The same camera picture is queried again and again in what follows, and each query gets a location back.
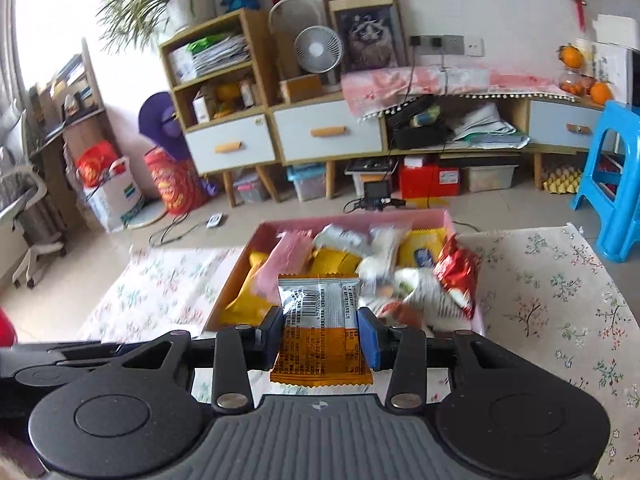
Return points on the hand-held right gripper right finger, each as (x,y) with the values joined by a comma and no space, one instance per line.
(370,340)

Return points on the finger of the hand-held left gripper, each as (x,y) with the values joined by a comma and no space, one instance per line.
(65,351)

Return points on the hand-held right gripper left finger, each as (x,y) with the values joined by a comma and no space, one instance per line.
(271,335)

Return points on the orange and silver snack packet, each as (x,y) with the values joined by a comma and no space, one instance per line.
(320,310)

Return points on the white striped nut packet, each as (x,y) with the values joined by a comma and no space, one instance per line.
(425,300)

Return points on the pink cake packet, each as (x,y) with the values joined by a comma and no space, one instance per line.
(285,260)

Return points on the white packet green print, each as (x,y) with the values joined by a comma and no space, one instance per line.
(380,255)

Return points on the yellow packet blue print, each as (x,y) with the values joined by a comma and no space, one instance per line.
(420,250)

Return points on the red foil snack packet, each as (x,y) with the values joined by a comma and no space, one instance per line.
(457,275)

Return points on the pink cardboard box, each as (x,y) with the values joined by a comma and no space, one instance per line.
(360,219)

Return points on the white office chair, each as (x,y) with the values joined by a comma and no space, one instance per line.
(30,210)

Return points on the small black monitor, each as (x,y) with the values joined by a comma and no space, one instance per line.
(378,194)

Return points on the small clear storage box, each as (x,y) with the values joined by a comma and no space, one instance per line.
(251,190)

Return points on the clear storage box blue lid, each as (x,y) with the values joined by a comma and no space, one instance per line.
(307,185)

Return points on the white paper bag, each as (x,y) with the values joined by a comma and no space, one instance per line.
(115,202)

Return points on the round white board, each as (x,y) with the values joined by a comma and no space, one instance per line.
(147,217)

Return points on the red cardboard box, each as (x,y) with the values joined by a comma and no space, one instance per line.
(430,181)

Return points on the white bin with black device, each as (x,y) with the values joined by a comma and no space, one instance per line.
(372,167)

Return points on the red printed gift drum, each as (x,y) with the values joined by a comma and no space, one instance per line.
(175,185)

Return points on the floral tablecloth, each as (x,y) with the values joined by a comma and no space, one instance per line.
(540,285)

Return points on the red plastic bag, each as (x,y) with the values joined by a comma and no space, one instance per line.
(96,165)

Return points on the tall wooden shelf cabinet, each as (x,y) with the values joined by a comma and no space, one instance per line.
(230,147)

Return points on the clear storage box white lid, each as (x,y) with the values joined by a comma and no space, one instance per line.
(489,179)

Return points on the wooden drawer cabinet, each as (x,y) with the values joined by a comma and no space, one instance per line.
(327,132)

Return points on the black bag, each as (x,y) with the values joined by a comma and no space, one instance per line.
(417,132)

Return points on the wooden desk shelf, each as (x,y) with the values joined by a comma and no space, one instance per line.
(82,125)

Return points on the small white carton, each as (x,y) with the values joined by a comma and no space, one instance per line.
(202,109)

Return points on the purple sun hat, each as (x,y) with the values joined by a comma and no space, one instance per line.
(160,125)

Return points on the stack of papers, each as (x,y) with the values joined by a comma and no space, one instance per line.
(487,127)

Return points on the small brown carton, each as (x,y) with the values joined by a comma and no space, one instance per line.
(248,92)

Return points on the flat wooden box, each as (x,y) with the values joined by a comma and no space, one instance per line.
(300,89)

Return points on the yellow egg tray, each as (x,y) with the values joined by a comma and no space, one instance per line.
(562,181)

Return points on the pink tasselled cloth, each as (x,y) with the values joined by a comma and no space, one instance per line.
(475,82)

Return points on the pile of documents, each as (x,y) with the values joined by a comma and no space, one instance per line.
(215,57)

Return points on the white desk fan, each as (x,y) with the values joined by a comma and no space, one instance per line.
(318,50)

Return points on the framed cat picture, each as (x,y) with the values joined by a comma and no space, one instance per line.
(367,37)

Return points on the white round fan guard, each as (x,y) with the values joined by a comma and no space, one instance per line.
(285,17)

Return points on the glass jar of oranges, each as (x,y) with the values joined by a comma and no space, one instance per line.
(571,84)

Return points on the blue plastic stool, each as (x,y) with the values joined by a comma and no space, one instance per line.
(617,120)

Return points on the potted green plant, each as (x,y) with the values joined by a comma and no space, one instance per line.
(192,7)

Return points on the orange fruit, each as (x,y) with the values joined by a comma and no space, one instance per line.
(572,57)
(601,93)

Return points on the white microwave oven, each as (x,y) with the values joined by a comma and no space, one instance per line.
(612,72)

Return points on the white cardboard box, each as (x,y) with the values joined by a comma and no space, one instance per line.
(617,30)

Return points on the white wall socket panel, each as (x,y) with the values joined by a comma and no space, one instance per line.
(452,45)

